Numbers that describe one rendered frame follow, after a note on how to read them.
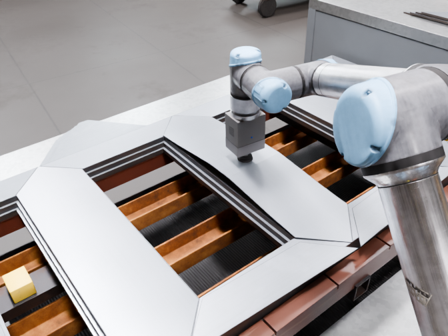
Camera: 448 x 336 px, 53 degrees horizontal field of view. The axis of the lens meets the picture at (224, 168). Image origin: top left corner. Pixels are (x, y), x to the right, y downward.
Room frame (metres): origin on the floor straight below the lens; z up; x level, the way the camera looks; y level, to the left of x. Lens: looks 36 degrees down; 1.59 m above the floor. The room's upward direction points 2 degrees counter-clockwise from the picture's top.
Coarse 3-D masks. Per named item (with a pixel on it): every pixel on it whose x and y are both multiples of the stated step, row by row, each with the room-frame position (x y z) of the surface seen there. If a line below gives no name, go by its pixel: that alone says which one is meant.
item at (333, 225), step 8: (344, 208) 0.82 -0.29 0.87; (328, 216) 0.79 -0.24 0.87; (336, 216) 0.79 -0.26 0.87; (344, 216) 0.79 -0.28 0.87; (320, 224) 0.77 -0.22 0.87; (328, 224) 0.77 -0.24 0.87; (336, 224) 0.77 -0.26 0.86; (344, 224) 0.77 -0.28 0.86; (304, 232) 0.74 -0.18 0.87; (312, 232) 0.74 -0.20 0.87; (320, 232) 0.74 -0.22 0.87; (328, 232) 0.74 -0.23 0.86; (336, 232) 0.74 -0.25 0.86; (344, 232) 0.74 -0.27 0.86; (328, 240) 0.72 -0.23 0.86
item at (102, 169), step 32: (320, 128) 1.25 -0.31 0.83; (128, 160) 1.09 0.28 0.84; (192, 160) 1.05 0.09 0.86; (224, 192) 0.92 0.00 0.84; (32, 224) 0.82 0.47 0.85; (256, 224) 0.81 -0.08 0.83; (352, 224) 0.77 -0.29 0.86; (64, 288) 0.63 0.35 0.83; (0, 320) 0.55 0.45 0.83; (96, 320) 0.53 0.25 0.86; (256, 320) 0.54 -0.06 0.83
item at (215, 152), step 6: (216, 144) 1.09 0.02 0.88; (222, 144) 1.09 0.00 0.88; (204, 150) 1.06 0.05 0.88; (210, 150) 1.06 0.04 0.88; (216, 150) 1.06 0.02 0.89; (222, 150) 1.05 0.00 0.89; (228, 150) 1.05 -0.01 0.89; (198, 156) 1.03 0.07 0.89; (204, 156) 1.03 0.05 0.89; (210, 156) 1.02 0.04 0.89; (216, 156) 1.02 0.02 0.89; (222, 156) 1.02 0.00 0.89; (210, 162) 0.99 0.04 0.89
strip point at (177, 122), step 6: (174, 120) 1.27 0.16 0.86; (180, 120) 1.27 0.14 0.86; (186, 120) 1.27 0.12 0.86; (192, 120) 1.26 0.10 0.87; (198, 120) 1.26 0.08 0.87; (168, 126) 1.23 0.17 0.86; (174, 126) 1.23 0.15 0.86; (180, 126) 1.23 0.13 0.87; (186, 126) 1.23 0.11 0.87; (168, 132) 1.19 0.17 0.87
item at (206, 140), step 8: (224, 128) 1.19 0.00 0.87; (200, 136) 1.15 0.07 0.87; (208, 136) 1.15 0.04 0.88; (216, 136) 1.14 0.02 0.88; (224, 136) 1.14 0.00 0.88; (184, 144) 1.11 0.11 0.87; (192, 144) 1.11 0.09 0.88; (200, 144) 1.10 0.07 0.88; (208, 144) 1.10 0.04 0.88; (192, 152) 1.06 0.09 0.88
